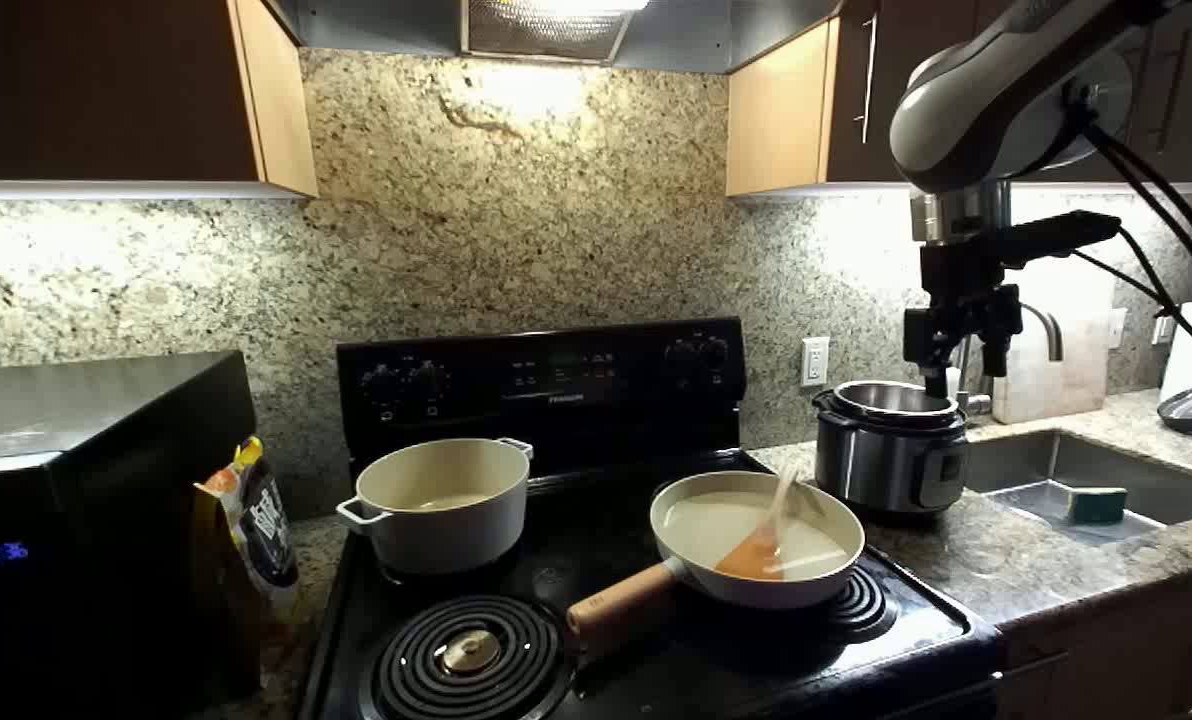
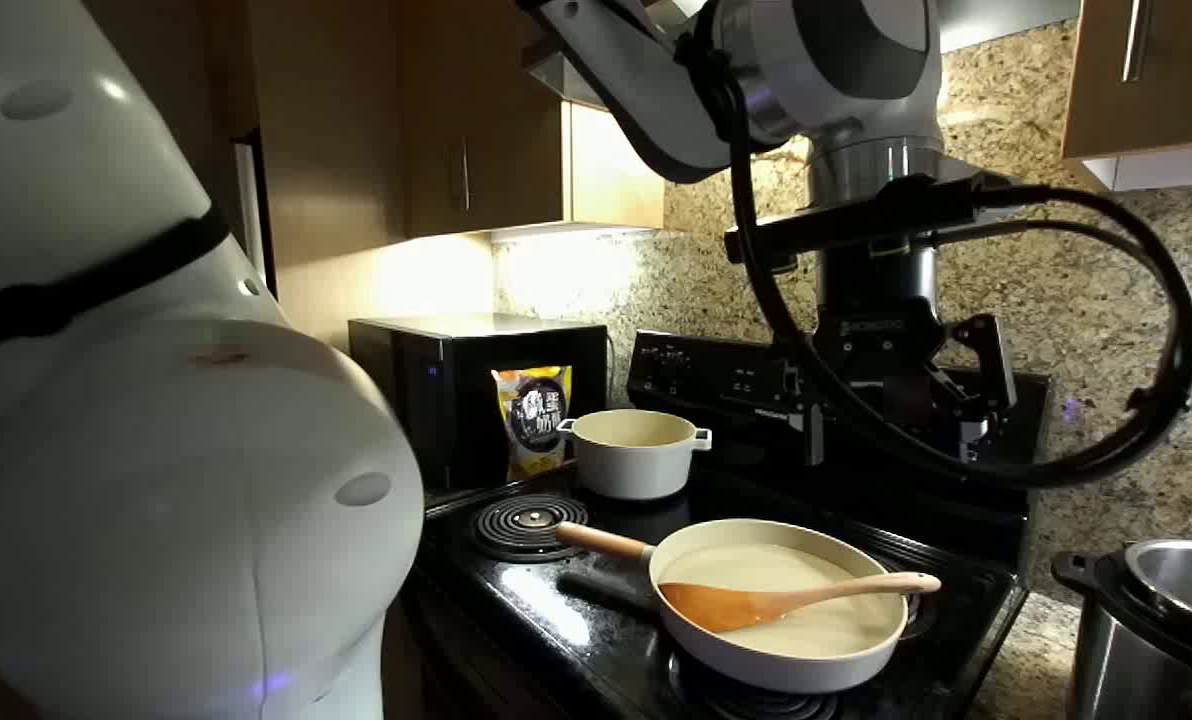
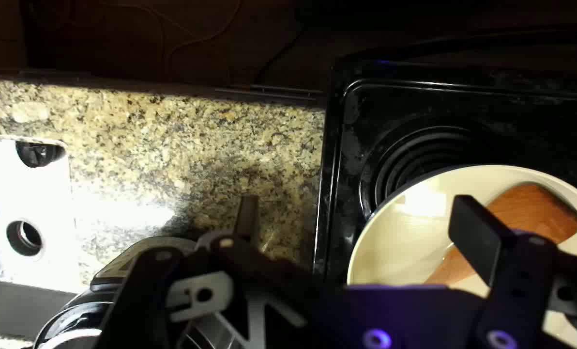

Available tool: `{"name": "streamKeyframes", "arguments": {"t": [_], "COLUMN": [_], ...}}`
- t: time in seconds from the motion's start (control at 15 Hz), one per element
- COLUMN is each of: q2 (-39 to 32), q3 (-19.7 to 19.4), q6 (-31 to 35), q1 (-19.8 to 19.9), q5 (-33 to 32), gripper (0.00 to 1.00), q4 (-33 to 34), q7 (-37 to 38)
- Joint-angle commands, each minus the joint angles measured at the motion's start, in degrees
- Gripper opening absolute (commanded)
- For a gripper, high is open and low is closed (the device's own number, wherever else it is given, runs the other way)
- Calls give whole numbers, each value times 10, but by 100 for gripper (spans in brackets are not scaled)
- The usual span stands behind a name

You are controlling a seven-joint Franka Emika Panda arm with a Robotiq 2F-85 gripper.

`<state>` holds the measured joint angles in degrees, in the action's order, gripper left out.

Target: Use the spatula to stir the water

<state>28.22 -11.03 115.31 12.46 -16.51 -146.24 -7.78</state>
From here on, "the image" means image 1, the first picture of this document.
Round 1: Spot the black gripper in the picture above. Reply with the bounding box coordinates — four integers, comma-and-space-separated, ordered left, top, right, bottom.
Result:
899, 235, 1028, 405

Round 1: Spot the wooden spatula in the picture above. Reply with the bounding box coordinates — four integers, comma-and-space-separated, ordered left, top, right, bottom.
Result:
712, 458, 803, 582

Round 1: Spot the white cutting board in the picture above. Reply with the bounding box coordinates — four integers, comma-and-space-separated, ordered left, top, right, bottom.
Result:
991, 273, 1118, 425

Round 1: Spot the stainless steel pressure cooker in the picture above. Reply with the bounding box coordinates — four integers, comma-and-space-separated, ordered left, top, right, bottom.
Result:
807, 375, 976, 518

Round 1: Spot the green sponge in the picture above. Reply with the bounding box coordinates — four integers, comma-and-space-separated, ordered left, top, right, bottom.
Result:
1068, 483, 1132, 529

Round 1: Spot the stainless steel sink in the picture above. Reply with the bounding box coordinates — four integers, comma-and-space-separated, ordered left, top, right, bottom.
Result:
962, 429, 1192, 545

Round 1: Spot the dark wooden upper cabinet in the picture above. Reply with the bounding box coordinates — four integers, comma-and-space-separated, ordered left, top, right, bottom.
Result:
0, 0, 319, 205
723, 0, 1192, 200

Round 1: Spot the black coil burner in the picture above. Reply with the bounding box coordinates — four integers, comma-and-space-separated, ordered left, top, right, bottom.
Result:
368, 592, 575, 720
807, 564, 899, 642

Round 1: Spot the black electric stove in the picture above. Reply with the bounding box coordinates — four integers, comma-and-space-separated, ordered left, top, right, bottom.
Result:
294, 314, 1010, 720

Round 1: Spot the steel range hood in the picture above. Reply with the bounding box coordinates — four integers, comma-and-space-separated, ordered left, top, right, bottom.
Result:
267, 0, 847, 79

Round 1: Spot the dark snack bag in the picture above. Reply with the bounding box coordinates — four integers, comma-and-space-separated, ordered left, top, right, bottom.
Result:
187, 431, 306, 631

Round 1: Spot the black microwave oven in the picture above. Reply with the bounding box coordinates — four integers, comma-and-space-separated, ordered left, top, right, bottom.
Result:
0, 347, 266, 720

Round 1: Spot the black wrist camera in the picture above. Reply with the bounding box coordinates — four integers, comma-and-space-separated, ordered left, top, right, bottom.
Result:
991, 206, 1124, 273

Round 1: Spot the cream frying pan wooden handle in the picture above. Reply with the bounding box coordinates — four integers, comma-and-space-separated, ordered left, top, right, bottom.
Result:
566, 469, 873, 641

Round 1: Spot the cream pot with handles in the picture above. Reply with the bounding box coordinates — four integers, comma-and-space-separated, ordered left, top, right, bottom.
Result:
331, 431, 535, 578

